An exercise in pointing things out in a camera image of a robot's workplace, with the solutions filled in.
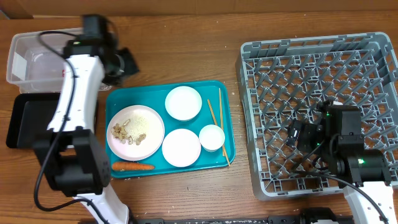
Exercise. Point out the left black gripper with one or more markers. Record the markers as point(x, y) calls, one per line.
point(131, 66)

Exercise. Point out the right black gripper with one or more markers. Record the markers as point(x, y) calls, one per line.
point(307, 134)

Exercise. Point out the white round plate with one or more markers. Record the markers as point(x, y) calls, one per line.
point(143, 120)

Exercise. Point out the white bowl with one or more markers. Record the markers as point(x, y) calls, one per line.
point(183, 103)

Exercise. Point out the small white cup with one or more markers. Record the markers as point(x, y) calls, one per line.
point(211, 137)

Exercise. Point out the wooden chopstick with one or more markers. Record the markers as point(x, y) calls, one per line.
point(215, 123)
point(221, 116)

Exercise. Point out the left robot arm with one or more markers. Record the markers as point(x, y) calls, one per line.
point(74, 166)

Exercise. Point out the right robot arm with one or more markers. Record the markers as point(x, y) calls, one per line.
point(362, 174)

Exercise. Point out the grey dishwasher rack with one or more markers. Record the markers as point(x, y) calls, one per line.
point(283, 80)

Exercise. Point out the peanut shells food scraps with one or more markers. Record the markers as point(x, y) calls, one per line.
point(124, 134)

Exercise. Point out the clear plastic bin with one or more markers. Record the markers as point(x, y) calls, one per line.
point(32, 67)

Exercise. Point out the black plastic tray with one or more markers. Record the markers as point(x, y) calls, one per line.
point(31, 114)

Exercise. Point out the orange carrot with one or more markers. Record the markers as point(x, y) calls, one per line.
point(131, 166)

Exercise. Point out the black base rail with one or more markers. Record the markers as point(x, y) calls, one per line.
point(319, 215)

